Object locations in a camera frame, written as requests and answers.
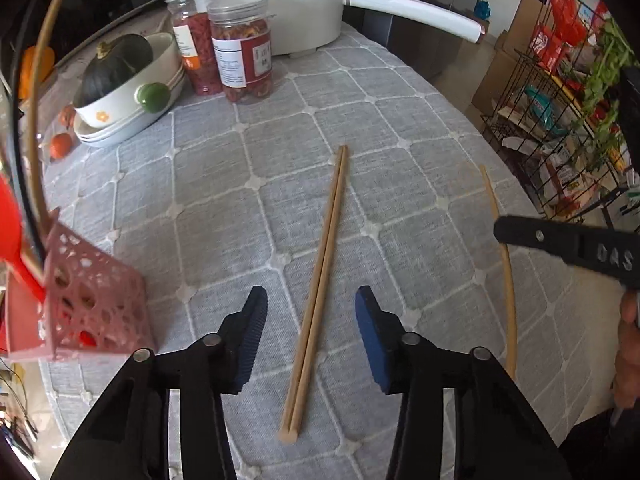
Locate white electric pot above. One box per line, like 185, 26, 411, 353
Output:
182, 0, 488, 57

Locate person's right hand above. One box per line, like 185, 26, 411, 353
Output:
614, 290, 640, 411

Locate large orange fruit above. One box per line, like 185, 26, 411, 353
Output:
19, 45, 55, 101

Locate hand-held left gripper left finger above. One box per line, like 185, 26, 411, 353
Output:
50, 285, 269, 480

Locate clear jar with red label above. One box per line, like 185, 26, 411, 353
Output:
206, 0, 275, 104

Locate green leafy vegetables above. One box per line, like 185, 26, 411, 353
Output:
580, 17, 638, 171

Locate teal packet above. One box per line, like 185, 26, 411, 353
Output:
522, 85, 558, 128

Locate bamboo chopstick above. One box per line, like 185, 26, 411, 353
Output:
287, 145, 349, 445
279, 145, 346, 443
479, 164, 518, 381
25, 0, 69, 233

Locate black chopstick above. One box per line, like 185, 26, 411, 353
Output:
9, 50, 43, 261

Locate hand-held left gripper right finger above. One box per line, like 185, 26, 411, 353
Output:
354, 286, 572, 480

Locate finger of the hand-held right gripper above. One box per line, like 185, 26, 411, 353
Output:
494, 215, 584, 268

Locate red plastic spoon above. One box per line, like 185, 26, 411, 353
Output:
0, 175, 48, 306

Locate white bowl with flower print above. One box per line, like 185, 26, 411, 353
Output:
73, 32, 183, 129

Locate green round ball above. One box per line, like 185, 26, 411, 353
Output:
135, 82, 171, 113

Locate pink perforated utensil basket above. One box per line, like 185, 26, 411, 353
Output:
5, 220, 157, 361

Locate tangle of thin cables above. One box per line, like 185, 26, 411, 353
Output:
0, 360, 38, 461

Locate black wire rack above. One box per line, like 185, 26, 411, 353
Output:
480, 0, 640, 233

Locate red plastic bag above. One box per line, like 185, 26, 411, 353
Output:
542, 0, 591, 46

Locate red snack packet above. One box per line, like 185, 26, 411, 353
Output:
530, 25, 568, 73

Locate brown cardboard box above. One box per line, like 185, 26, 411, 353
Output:
495, 0, 551, 61
471, 50, 523, 116

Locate grey checked tablecloth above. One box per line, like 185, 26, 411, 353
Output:
37, 27, 626, 480

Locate dark green squash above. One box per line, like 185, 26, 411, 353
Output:
80, 33, 154, 108

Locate clear jar of red berries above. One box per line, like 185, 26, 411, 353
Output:
165, 0, 223, 97

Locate small orange tangerine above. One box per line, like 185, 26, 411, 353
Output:
50, 132, 74, 160

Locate grey refrigerator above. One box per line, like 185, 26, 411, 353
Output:
345, 0, 490, 82

